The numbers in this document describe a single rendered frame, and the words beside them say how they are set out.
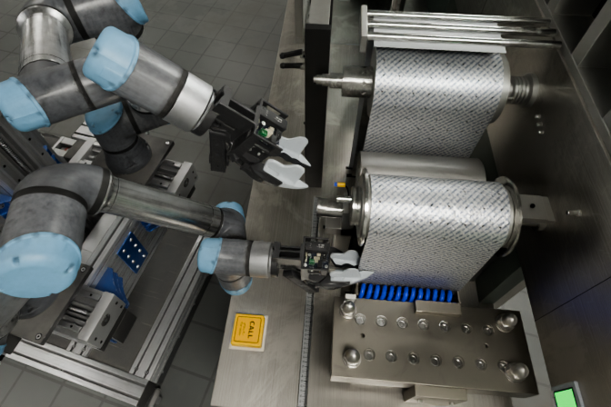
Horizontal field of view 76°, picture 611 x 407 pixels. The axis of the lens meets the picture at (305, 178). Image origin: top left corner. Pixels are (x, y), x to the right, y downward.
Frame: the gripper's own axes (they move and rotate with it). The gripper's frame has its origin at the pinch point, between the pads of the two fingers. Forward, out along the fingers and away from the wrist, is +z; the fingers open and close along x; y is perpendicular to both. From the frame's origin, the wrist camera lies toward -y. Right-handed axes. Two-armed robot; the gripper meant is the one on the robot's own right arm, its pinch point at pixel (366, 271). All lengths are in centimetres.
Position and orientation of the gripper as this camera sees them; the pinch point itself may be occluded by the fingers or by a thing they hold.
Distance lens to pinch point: 86.8
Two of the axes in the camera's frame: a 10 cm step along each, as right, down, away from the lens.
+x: 0.8, -8.1, 5.7
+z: 10.0, 0.7, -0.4
